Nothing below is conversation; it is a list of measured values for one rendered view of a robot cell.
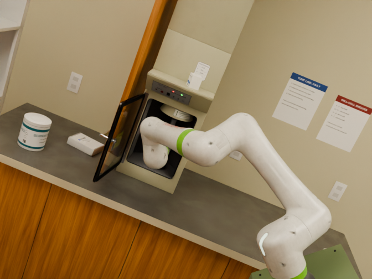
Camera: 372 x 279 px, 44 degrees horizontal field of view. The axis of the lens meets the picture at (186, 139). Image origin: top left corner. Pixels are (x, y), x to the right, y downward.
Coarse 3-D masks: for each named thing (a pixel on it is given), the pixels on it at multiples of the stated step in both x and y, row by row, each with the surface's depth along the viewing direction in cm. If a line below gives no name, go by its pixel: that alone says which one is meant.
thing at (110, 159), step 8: (136, 96) 210; (120, 104) 194; (128, 104) 204; (136, 104) 215; (128, 112) 209; (136, 112) 221; (120, 120) 202; (128, 120) 215; (120, 128) 208; (128, 128) 221; (120, 136) 214; (120, 144) 220; (112, 152) 213; (120, 152) 226; (112, 160) 219; (104, 168) 212
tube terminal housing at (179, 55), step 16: (176, 32) 213; (160, 48) 217; (176, 48) 215; (192, 48) 214; (208, 48) 214; (160, 64) 219; (176, 64) 218; (192, 64) 217; (208, 64) 216; (224, 64) 215; (208, 80) 218; (160, 96) 223; (192, 112) 224; (144, 176) 237; (160, 176) 236; (176, 176) 234
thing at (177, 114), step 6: (162, 108) 231; (168, 108) 228; (174, 108) 227; (168, 114) 227; (174, 114) 227; (180, 114) 227; (186, 114) 229; (180, 120) 227; (186, 120) 229; (192, 120) 234
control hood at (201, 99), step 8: (152, 72) 211; (160, 72) 218; (152, 80) 212; (160, 80) 210; (168, 80) 209; (176, 80) 214; (176, 88) 211; (184, 88) 209; (200, 88) 219; (192, 96) 212; (200, 96) 209; (208, 96) 209; (184, 104) 220; (192, 104) 218; (200, 104) 215; (208, 104) 213
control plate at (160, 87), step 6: (156, 84) 214; (162, 84) 212; (156, 90) 218; (162, 90) 216; (168, 90) 214; (174, 90) 212; (168, 96) 219; (180, 96) 215; (186, 96) 213; (186, 102) 218
